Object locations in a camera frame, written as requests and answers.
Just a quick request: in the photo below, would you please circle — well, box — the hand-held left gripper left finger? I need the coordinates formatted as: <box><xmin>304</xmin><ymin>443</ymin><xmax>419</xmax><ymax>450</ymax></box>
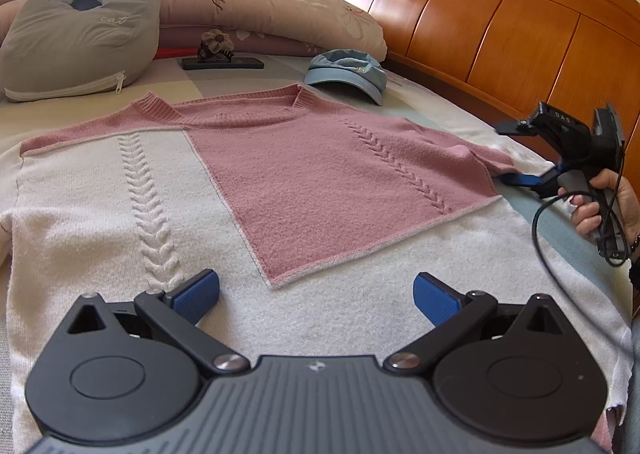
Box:
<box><xmin>65</xmin><ymin>269</ymin><xmax>251</xmax><ymax>377</ymax></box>

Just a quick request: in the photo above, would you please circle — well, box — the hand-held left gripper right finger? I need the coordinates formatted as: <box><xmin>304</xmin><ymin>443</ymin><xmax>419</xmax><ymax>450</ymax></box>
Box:
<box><xmin>382</xmin><ymin>272</ymin><xmax>576</xmax><ymax>376</ymax></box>

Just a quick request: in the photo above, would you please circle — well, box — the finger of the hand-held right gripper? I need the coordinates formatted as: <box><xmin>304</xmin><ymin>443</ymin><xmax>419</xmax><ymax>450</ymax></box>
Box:
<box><xmin>497</xmin><ymin>173</ymin><xmax>543</xmax><ymax>190</ymax></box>

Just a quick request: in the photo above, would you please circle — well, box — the pink and white knit sweater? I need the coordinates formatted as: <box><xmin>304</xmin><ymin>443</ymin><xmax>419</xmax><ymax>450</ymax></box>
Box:
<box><xmin>0</xmin><ymin>86</ymin><xmax>633</xmax><ymax>454</ymax></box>

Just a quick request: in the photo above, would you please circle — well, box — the person's right hand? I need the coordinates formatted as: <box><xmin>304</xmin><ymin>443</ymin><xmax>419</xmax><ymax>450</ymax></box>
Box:
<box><xmin>557</xmin><ymin>169</ymin><xmax>640</xmax><ymax>238</ymax></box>

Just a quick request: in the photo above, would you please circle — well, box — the wooden headboard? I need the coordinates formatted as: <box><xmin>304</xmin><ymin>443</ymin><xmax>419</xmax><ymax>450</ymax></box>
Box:
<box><xmin>302</xmin><ymin>0</ymin><xmax>640</xmax><ymax>201</ymax></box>

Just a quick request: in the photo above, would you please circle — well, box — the light blue cap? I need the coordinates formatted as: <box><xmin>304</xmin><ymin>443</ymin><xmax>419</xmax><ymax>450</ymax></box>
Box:
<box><xmin>305</xmin><ymin>49</ymin><xmax>387</xmax><ymax>106</ymax></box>

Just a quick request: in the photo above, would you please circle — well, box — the black smartphone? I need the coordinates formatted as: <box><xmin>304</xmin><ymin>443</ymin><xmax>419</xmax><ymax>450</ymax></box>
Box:
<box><xmin>181</xmin><ymin>55</ymin><xmax>265</xmax><ymax>71</ymax></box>

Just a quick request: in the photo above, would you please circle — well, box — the pastel patchwork bed sheet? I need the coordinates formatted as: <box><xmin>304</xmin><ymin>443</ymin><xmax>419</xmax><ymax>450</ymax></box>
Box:
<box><xmin>0</xmin><ymin>51</ymin><xmax>640</xmax><ymax>454</ymax></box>

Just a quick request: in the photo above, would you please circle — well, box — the flower hair clip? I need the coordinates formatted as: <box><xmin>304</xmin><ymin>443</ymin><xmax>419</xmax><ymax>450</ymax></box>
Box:
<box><xmin>197</xmin><ymin>29</ymin><xmax>236</xmax><ymax>63</ymax></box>

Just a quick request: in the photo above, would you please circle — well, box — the grey cat face cushion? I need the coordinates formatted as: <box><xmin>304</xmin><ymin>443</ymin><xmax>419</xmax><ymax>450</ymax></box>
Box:
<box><xmin>0</xmin><ymin>0</ymin><xmax>164</xmax><ymax>103</ymax></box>

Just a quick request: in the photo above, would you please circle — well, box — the pink folded quilt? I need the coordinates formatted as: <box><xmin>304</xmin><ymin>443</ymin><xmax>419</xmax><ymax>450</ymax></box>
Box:
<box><xmin>0</xmin><ymin>0</ymin><xmax>388</xmax><ymax>61</ymax></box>

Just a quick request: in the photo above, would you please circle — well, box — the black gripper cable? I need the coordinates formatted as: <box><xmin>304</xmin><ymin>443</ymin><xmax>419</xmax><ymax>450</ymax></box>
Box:
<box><xmin>532</xmin><ymin>154</ymin><xmax>632</xmax><ymax>316</ymax></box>

